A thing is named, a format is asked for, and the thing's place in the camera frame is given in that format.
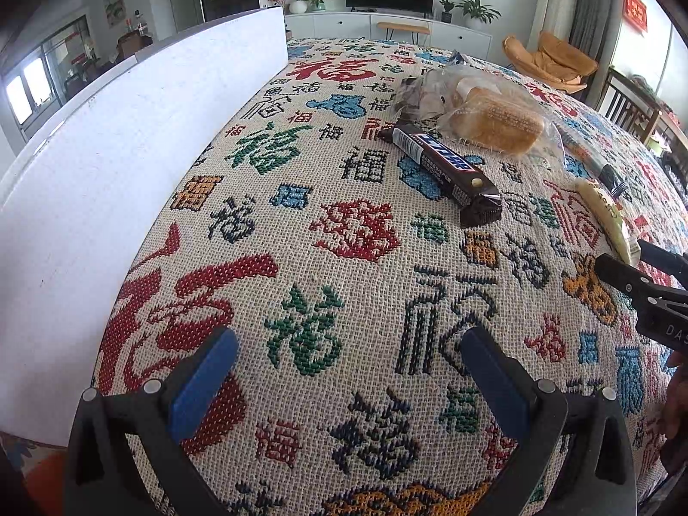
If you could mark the candy tube with black cap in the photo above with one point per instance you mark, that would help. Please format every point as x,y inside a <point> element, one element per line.
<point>583,159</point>

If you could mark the patterned woven table cloth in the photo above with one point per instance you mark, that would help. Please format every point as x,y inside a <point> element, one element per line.
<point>350,282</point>

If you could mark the grey curtain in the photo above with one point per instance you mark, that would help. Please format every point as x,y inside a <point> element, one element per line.
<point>596,27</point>

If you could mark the green potted plant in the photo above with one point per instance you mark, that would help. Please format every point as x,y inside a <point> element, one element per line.
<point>478,15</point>

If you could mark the white tv cabinet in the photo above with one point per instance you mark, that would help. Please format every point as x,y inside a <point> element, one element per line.
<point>352,25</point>

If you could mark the white storage box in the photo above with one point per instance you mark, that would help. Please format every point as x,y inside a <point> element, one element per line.
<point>78,201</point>

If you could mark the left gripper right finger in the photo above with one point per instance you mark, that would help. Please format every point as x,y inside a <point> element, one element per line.
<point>531,412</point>

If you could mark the small wooden bench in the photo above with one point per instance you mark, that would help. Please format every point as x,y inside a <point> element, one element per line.
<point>416,34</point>

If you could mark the bagged bread loaf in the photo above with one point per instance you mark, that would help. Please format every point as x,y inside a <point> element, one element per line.
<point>468,104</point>

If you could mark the red wall hanging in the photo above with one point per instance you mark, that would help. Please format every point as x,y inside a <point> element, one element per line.
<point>635,13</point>

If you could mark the dark wooden chair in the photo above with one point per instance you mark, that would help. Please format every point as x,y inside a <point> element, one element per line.
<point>628,106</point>

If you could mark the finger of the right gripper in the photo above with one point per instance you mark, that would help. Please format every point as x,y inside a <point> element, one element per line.
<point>670,263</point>
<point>633,283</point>

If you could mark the yellow green snack packet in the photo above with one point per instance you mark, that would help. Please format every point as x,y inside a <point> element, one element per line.
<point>619,229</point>

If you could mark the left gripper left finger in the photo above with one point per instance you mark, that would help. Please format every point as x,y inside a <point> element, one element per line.
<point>172,409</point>

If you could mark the orange lounge chair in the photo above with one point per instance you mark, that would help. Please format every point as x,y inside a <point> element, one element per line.
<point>555,62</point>

